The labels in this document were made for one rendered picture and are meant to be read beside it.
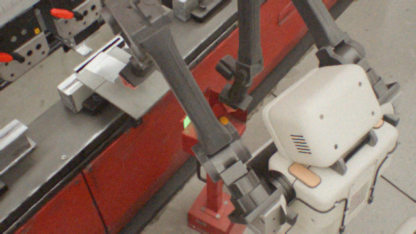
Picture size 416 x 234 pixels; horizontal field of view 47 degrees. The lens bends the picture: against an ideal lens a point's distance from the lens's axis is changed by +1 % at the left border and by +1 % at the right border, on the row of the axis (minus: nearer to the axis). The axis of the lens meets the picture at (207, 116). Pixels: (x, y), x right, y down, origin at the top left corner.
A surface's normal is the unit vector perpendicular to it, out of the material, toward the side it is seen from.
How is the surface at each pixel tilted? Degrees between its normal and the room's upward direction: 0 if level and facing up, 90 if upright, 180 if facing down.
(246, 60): 82
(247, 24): 82
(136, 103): 0
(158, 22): 69
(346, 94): 48
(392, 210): 0
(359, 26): 0
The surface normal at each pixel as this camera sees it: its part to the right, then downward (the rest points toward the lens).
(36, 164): -0.01, -0.60
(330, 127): 0.50, 0.02
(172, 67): 0.40, 0.46
